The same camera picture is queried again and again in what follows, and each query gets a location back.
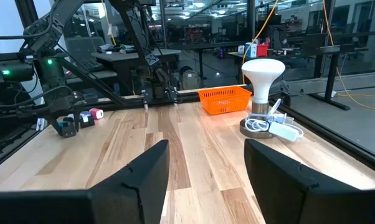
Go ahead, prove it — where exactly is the blue white box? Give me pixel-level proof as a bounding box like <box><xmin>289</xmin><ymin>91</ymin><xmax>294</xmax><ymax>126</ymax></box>
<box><xmin>244</xmin><ymin>41</ymin><xmax>258</xmax><ymax>58</ymax></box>

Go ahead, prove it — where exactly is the grey backpack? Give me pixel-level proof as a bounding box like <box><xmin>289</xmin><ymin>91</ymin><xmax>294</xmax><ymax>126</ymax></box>
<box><xmin>178</xmin><ymin>65</ymin><xmax>202</xmax><ymax>91</ymax></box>

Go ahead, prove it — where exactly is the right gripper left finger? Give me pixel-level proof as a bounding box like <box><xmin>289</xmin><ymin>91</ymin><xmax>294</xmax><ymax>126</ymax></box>
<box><xmin>89</xmin><ymin>139</ymin><xmax>171</xmax><ymax>224</ymax></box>

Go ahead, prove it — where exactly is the black office desk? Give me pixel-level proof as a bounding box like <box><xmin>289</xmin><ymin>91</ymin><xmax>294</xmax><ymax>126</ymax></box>
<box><xmin>227</xmin><ymin>43</ymin><xmax>371</xmax><ymax>111</ymax></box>

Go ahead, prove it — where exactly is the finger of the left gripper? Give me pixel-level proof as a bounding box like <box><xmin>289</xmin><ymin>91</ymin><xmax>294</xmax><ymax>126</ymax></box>
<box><xmin>72</xmin><ymin>105</ymin><xmax>83</xmax><ymax>133</ymax></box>
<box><xmin>46</xmin><ymin>115</ymin><xmax>64</xmax><ymax>137</ymax></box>

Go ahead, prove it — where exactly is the white bulb table lamp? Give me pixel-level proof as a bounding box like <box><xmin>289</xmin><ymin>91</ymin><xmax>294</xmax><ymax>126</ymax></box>
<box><xmin>239</xmin><ymin>58</ymin><xmax>287</xmax><ymax>139</ymax></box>

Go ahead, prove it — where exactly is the white lamp cable with adapter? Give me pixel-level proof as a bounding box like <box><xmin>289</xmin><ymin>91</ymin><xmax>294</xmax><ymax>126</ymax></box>
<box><xmin>244</xmin><ymin>98</ymin><xmax>305</xmax><ymax>143</ymax></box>

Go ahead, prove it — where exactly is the red box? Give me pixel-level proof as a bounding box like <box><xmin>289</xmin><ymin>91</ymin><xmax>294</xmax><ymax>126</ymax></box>
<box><xmin>256</xmin><ymin>43</ymin><xmax>270</xmax><ymax>58</ymax></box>

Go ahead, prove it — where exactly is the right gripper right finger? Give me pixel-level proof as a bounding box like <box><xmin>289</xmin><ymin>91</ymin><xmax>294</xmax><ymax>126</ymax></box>
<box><xmin>244</xmin><ymin>138</ymin><xmax>368</xmax><ymax>224</ymax></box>

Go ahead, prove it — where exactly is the orange plastic basket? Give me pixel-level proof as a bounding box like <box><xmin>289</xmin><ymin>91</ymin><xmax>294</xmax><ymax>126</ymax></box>
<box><xmin>197</xmin><ymin>85</ymin><xmax>253</xmax><ymax>116</ymax></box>

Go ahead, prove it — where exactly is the grey office desk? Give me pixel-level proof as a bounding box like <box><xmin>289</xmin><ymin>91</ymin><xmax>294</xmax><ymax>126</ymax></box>
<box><xmin>90</xmin><ymin>48</ymin><xmax>183</xmax><ymax>94</ymax></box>

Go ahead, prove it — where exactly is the yellow extension cord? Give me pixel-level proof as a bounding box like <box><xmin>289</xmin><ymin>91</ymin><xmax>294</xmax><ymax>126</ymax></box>
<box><xmin>241</xmin><ymin>0</ymin><xmax>375</xmax><ymax>114</ymax></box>

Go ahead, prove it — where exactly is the silver cube plug adapter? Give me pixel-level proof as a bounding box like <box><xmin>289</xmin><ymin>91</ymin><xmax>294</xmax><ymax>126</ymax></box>
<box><xmin>36</xmin><ymin>117</ymin><xmax>49</xmax><ymax>132</ymax></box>

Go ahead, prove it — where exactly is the black white cube plug adapter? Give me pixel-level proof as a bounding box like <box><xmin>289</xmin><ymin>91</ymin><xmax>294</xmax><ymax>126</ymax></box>
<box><xmin>79</xmin><ymin>114</ymin><xmax>96</xmax><ymax>129</ymax></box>

